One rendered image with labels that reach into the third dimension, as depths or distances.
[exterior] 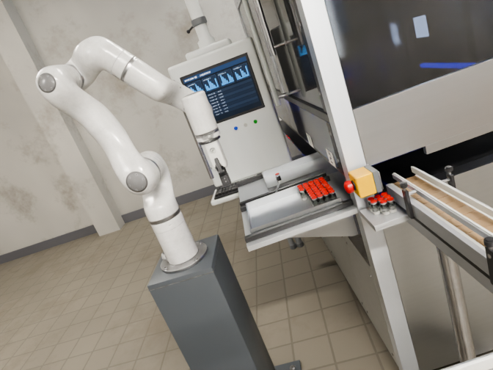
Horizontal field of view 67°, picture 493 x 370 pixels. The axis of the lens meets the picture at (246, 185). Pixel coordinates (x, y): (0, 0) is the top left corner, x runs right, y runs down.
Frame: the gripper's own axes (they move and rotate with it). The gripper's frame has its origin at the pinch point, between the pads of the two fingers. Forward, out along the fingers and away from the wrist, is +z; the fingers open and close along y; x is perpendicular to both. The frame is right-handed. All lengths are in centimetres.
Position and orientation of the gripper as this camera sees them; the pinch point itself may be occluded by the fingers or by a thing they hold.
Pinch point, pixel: (225, 179)
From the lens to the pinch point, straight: 132.1
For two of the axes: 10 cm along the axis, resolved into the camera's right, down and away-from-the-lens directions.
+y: -0.7, -3.1, 9.5
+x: -9.4, 3.4, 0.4
